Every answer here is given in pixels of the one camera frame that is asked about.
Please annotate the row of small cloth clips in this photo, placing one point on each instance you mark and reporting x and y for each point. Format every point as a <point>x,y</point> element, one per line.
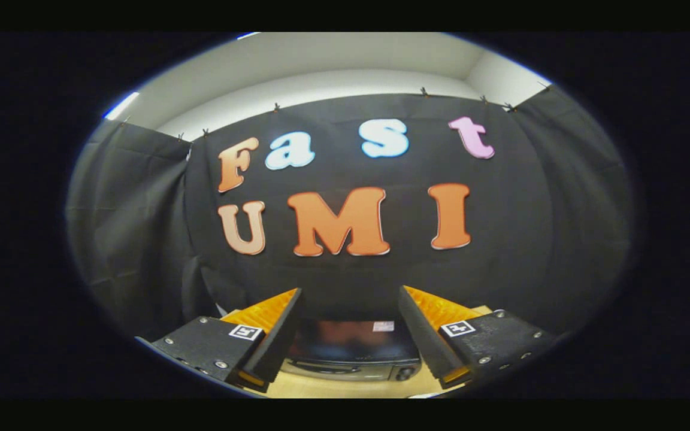
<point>423,92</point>

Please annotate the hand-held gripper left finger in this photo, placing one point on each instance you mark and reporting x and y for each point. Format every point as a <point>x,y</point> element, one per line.
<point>279,341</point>

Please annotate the black toaster oven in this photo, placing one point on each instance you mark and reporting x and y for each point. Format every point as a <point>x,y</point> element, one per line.
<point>351,341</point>

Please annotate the black backdrop cloth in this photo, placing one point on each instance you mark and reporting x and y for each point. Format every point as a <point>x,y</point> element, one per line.
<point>530,227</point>

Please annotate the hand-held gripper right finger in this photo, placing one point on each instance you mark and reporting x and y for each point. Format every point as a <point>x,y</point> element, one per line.
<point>420,335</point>

